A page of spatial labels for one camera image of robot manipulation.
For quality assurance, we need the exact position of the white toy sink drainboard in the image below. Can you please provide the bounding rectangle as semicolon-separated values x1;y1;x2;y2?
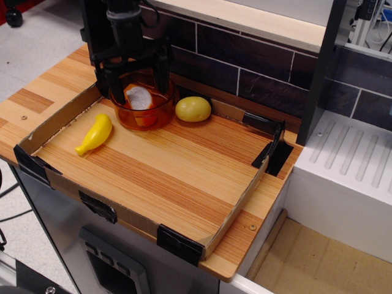
284;111;391;262

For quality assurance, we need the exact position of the black vertical post left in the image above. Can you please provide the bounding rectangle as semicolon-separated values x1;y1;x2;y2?
80;0;118;71

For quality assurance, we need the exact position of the orange transparent plastic pot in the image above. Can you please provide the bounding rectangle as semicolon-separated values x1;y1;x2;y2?
109;71;176;130

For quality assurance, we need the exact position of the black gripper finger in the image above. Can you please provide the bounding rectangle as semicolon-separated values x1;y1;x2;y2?
100;66;126;104
152;55;170;94

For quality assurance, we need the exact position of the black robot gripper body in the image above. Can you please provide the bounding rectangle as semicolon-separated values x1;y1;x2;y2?
102;18;172;74

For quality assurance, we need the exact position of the yellow toy banana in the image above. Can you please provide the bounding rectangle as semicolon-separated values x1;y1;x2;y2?
75;113;113;156

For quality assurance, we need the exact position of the cardboard fence with black tape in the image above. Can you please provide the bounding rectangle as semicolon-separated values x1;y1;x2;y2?
14;85;301;276

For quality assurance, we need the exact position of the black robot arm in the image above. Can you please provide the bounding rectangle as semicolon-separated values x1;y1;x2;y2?
81;1;173;105

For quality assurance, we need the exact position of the yellow toy potato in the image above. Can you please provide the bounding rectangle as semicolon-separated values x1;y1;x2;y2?
175;96;212;123

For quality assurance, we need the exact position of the toy oven front panel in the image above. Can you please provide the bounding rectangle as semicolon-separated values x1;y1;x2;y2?
78;228;151;294

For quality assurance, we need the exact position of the white orange salmon sushi toy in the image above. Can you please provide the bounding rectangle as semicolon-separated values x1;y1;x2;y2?
126;85;157;127

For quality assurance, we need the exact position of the dark grey vertical post right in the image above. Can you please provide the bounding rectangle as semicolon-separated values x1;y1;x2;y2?
296;1;347;146

